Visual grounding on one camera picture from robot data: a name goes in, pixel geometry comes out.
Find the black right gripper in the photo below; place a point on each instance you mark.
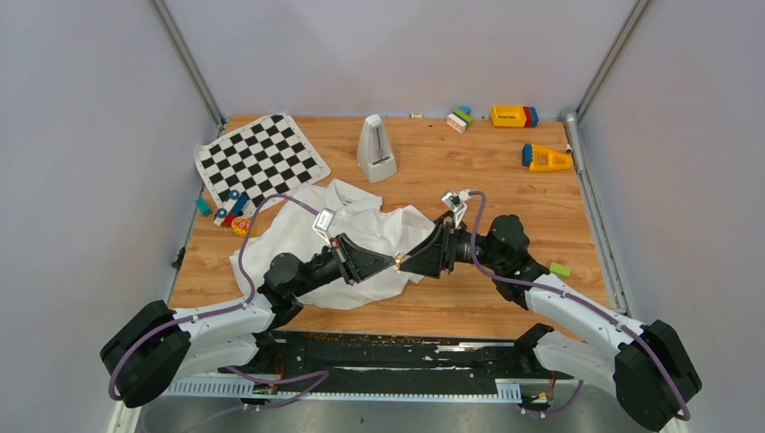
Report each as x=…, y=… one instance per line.
x=439, y=252

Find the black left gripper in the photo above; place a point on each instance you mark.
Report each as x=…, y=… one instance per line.
x=354, y=262

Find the gold leaf brooch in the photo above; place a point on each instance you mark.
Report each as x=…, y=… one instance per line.
x=399, y=259

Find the white button-up shirt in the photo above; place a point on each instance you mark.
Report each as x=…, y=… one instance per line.
x=358, y=215

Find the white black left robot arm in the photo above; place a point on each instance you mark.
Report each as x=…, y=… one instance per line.
x=160, y=345

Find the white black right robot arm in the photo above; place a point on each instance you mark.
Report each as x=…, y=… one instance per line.
x=644, y=367

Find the white metronome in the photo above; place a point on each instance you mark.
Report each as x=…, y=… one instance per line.
x=375, y=156

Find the yellow orange round toy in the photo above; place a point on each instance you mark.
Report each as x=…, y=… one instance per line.
x=243, y=227

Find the green block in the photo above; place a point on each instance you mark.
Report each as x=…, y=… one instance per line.
x=561, y=270

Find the black white checkerboard mat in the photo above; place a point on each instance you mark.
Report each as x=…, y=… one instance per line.
x=269, y=155

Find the blue red toy car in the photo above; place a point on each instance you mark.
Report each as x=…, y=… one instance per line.
x=232, y=207

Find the white green blue blocks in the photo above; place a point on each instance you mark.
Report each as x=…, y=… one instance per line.
x=460, y=119

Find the yellow blue triangular toy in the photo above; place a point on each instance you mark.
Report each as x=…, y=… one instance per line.
x=538, y=158

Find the yellow red blue block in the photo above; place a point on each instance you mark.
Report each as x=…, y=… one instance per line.
x=514, y=116

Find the teal small block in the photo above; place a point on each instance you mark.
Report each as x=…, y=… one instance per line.
x=203, y=207

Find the grey metal corner pipe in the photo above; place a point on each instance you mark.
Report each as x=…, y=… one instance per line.
x=571, y=123

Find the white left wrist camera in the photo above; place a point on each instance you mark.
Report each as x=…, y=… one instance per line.
x=323, y=222

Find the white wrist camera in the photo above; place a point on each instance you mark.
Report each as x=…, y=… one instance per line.
x=323, y=222
x=456, y=203

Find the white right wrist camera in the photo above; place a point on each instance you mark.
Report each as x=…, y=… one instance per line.
x=456, y=203

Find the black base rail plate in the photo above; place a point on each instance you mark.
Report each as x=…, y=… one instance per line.
x=404, y=365

